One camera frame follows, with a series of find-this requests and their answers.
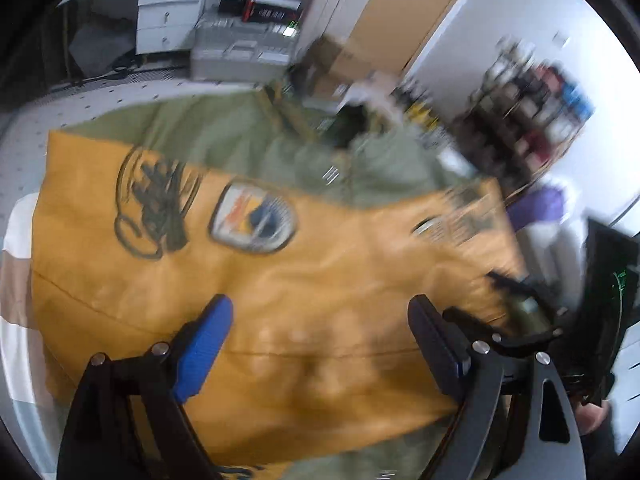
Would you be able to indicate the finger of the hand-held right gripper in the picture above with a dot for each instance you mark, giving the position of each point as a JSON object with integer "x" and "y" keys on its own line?
{"x": 550, "y": 322}

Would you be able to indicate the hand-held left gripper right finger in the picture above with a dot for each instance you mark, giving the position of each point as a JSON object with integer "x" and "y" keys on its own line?
{"x": 452, "y": 360}

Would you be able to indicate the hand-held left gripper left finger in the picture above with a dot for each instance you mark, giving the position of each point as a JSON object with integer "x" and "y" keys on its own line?
{"x": 205, "y": 345}

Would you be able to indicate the green jacket with orange lining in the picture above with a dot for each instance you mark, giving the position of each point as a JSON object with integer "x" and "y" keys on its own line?
{"x": 300, "y": 285}

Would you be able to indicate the person's right forearm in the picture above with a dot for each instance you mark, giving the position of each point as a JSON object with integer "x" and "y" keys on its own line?
{"x": 602, "y": 450}

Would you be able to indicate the person's right hand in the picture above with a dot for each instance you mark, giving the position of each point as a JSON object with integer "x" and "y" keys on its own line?
{"x": 592, "y": 417}

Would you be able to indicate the purple cloth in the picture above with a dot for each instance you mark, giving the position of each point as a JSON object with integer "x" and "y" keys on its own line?
{"x": 540, "y": 205}

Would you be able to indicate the wooden shoe rack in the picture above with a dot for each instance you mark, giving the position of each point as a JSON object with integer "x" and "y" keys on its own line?
{"x": 530, "y": 110}

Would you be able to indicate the checked blanket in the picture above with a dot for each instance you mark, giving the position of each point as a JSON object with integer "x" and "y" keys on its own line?
{"x": 15, "y": 285}

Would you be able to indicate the pile of shoes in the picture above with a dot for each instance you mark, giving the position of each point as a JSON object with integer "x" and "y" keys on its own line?
{"x": 420, "y": 110}

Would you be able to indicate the grey plastic case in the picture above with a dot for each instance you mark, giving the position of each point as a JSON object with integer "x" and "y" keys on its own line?
{"x": 235, "y": 55}

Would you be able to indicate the cardboard box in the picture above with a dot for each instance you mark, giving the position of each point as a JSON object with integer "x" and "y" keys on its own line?
{"x": 335, "y": 65}

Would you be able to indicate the grey cloth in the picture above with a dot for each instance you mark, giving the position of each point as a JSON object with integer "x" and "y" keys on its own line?
{"x": 100, "y": 45}

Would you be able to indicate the wooden door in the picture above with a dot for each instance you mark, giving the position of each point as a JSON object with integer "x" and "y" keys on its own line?
{"x": 410, "y": 10}

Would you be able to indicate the white drawer cabinet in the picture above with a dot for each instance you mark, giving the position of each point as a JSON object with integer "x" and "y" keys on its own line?
{"x": 170, "y": 10}

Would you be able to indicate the white light switch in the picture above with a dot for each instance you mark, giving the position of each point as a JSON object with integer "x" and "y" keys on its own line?
{"x": 561, "y": 39}

